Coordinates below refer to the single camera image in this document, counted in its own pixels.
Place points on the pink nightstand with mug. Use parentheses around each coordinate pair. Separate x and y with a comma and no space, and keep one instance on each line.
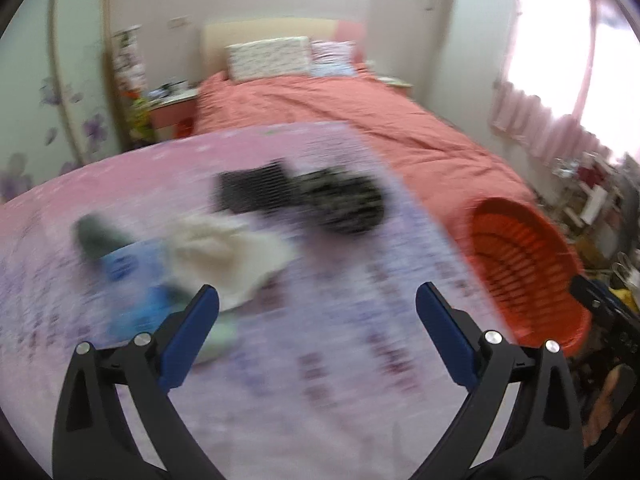
(170,112)

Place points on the green plush toy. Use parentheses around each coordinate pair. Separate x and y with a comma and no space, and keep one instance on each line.
(139,117)

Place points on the cream white sock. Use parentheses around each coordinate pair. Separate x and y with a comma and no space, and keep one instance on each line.
(220,255)

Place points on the floral sliding door wardrobe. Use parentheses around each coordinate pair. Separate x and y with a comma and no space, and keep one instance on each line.
(30,60)

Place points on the orange plastic laundry basket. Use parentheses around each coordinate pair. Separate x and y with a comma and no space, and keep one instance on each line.
(540,280)

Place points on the dark blue cloth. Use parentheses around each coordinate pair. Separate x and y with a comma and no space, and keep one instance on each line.
(250,190)

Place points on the bed with salmon duvet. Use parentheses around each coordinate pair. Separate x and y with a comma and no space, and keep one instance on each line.
(375,125)

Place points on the blue sock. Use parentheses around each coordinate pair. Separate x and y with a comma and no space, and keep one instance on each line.
(135,280)

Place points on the pink floral tablecloth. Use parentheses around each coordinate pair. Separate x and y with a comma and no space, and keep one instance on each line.
(325,360)

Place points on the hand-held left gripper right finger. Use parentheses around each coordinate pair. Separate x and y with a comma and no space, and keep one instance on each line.
(442,330)

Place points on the wall switch plate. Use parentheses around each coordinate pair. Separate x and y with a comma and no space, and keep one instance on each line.
(176,22)

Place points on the clear tube of plush toys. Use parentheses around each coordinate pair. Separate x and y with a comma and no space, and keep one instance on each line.
(129,60)

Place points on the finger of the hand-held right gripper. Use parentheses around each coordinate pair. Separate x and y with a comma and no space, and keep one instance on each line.
(585,292)

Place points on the black floral cloth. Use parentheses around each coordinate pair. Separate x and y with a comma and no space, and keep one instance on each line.
(345,200)

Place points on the pink striped pillow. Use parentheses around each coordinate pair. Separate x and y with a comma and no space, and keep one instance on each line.
(332,57)

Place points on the white printed pillow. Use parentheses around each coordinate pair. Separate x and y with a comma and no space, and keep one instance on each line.
(267,57)

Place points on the pink curtain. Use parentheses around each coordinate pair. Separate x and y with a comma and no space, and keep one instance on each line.
(540,120)

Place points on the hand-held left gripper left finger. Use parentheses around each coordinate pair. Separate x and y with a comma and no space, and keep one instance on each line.
(190,340)

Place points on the person's right hand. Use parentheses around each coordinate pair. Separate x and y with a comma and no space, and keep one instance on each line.
(612,395)

